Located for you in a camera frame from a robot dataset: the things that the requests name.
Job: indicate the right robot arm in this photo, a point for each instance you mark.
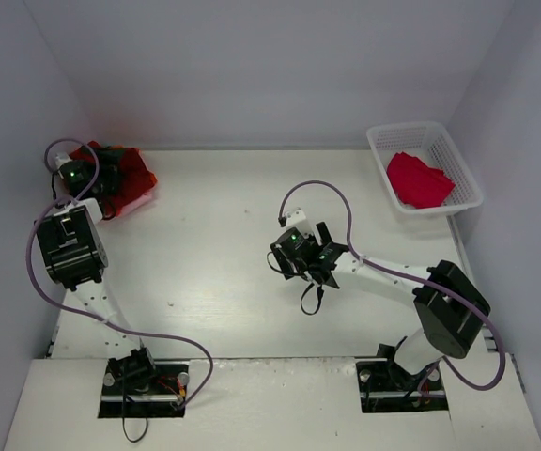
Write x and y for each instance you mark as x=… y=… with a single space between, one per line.
x=450 y=309

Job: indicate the white plastic basket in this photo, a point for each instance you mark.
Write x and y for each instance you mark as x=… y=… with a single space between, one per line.
x=430 y=142

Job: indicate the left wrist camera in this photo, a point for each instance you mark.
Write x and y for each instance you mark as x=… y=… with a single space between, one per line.
x=61 y=158

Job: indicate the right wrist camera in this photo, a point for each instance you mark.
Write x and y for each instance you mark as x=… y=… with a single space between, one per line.
x=295 y=218

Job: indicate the red t shirt in basket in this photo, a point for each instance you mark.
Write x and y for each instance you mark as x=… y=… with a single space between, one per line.
x=416 y=184

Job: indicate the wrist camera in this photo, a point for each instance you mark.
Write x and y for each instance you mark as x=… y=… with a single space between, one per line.
x=61 y=158
x=295 y=218

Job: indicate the orange folded t shirt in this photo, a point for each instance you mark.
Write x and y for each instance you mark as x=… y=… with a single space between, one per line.
x=131 y=187

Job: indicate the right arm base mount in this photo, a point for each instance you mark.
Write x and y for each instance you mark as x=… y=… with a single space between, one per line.
x=384 y=387

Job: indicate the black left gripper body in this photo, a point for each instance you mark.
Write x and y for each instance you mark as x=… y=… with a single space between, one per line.
x=112 y=168

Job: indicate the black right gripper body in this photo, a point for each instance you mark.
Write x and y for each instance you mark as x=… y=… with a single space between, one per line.
x=287 y=265

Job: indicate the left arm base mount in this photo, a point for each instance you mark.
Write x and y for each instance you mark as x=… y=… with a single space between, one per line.
x=136 y=405

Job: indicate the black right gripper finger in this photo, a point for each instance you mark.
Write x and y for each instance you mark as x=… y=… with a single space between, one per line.
x=283 y=266
x=324 y=234

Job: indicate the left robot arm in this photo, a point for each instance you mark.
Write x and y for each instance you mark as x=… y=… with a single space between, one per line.
x=74 y=257

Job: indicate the dark red t shirt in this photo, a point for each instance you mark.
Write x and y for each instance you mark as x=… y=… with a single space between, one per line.
x=130 y=162

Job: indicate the pink folded t shirt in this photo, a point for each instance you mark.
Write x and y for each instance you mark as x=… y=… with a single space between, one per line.
x=137 y=203

